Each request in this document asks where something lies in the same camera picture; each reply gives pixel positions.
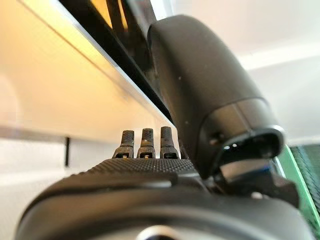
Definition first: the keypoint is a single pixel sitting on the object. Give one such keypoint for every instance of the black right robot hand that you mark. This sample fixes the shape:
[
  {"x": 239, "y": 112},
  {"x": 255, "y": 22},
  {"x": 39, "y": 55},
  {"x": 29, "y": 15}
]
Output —
[{"x": 150, "y": 195}]

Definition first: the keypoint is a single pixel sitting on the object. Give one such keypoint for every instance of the green drink can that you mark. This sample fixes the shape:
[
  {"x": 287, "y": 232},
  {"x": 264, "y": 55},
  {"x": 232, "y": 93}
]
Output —
[{"x": 303, "y": 200}]

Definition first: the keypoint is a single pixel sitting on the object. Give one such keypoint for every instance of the amber window with dark frame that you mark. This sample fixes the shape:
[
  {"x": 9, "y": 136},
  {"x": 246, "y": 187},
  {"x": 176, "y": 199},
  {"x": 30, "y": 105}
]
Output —
[{"x": 62, "y": 75}]

